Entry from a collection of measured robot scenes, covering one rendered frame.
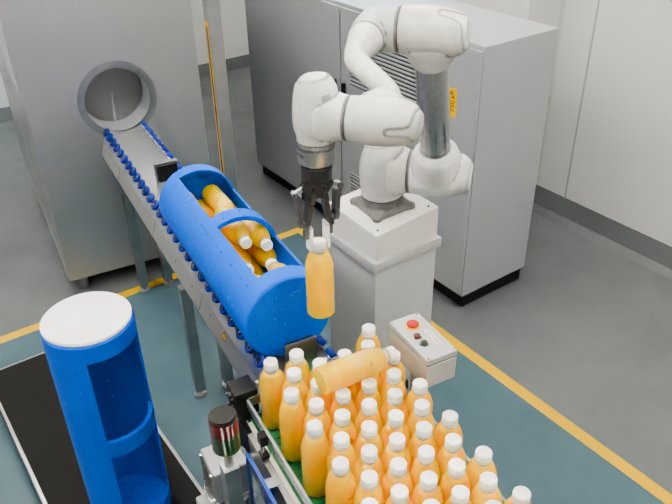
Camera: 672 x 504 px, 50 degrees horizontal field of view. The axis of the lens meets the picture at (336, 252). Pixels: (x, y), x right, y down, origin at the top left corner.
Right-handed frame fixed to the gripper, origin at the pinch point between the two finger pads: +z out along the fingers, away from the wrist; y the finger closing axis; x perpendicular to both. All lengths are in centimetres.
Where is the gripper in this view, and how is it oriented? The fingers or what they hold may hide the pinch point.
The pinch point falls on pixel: (317, 236)
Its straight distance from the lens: 180.0
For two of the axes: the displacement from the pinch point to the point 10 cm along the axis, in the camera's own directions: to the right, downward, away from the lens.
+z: 0.1, 8.4, 5.4
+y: -8.9, 2.5, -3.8
